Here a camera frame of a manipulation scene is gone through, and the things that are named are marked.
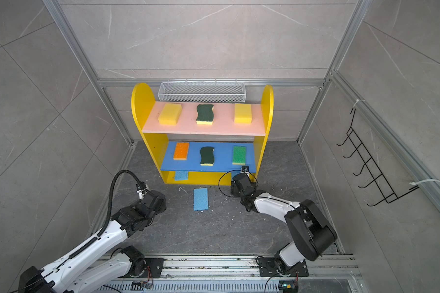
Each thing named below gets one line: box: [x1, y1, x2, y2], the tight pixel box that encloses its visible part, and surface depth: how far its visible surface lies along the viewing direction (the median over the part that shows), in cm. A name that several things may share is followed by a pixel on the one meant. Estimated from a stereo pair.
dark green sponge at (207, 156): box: [200, 146, 215, 167], surface depth 94 cm
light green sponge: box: [232, 145, 247, 166], surface depth 94 cm
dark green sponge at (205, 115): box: [195, 103, 214, 126], surface depth 73 cm
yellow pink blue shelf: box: [130, 83, 275, 185], surface depth 76 cm
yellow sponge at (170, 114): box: [157, 103, 183, 126], surface depth 73 cm
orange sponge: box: [172, 141, 190, 161], surface depth 97 cm
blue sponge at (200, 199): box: [193, 187, 209, 212], surface depth 94 cm
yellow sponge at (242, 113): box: [234, 103, 252, 124], surface depth 73 cm
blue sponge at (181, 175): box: [174, 170, 189, 181], surface depth 102 cm
